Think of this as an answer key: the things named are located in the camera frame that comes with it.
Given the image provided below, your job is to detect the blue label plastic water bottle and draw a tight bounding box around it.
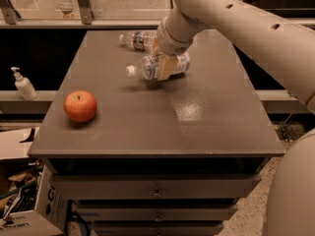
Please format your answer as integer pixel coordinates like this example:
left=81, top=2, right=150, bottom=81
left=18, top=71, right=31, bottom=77
left=126, top=52, right=190, bottom=81

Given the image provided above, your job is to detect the grey drawer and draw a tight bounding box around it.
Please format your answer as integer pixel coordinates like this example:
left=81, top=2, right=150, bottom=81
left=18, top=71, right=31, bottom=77
left=94, top=222, right=223, bottom=236
left=77, top=205, right=237, bottom=222
left=53, top=174, right=261, bottom=200

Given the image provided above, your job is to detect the red apple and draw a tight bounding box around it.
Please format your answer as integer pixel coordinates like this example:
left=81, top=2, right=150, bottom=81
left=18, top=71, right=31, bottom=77
left=63, top=90, right=97, bottom=123

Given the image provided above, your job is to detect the clear plastic bottle lying down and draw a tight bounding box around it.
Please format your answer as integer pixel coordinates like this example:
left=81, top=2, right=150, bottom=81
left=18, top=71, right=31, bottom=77
left=118, top=30, right=157, bottom=51

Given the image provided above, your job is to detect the top grey drawer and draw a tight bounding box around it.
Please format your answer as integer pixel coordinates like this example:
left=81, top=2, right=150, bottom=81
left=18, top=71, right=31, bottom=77
left=53, top=174, right=261, bottom=200

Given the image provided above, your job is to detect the grey drawer cabinet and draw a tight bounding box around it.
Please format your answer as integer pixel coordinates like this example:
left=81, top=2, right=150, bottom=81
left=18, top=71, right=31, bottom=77
left=30, top=30, right=284, bottom=225

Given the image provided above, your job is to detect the flat white cardboard sheet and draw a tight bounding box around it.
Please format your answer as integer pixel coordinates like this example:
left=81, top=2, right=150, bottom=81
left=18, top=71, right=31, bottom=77
left=0, top=128, right=39, bottom=160

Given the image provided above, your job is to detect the white pump dispenser bottle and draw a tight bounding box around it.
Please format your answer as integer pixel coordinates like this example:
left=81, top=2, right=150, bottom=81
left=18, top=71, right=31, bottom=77
left=11, top=67, right=37, bottom=100

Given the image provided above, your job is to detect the middle grey drawer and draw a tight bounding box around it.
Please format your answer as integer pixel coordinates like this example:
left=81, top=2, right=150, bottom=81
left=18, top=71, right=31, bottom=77
left=77, top=205, right=237, bottom=222

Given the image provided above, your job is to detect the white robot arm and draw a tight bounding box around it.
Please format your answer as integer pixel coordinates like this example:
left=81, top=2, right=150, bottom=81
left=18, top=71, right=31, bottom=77
left=153, top=0, right=315, bottom=236

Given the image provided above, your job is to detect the white cardboard box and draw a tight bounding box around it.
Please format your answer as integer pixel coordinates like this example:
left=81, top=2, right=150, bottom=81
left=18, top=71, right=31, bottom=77
left=0, top=167, right=68, bottom=236

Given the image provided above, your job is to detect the bottom grey drawer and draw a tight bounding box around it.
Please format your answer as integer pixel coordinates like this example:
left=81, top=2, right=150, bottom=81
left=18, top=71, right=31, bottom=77
left=94, top=222, right=223, bottom=236

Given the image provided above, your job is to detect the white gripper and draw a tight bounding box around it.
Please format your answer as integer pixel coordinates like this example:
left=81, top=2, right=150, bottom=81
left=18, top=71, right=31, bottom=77
left=151, top=18, right=193, bottom=81

